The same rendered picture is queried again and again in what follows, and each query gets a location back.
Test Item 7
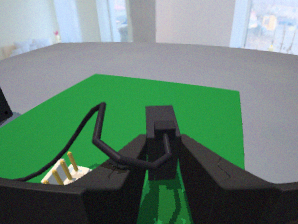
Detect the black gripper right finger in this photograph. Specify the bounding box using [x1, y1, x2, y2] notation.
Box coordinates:
[180, 135, 298, 224]

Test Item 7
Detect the black fan cable with plug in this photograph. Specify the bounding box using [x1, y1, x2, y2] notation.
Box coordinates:
[11, 101, 182, 183]

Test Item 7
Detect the black square panel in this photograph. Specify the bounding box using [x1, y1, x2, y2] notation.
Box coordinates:
[0, 88, 13, 123]

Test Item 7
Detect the green circuit board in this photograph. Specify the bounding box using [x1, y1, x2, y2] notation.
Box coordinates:
[0, 73, 245, 224]

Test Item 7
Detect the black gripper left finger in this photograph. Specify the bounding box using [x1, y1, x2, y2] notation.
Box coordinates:
[0, 135, 148, 224]

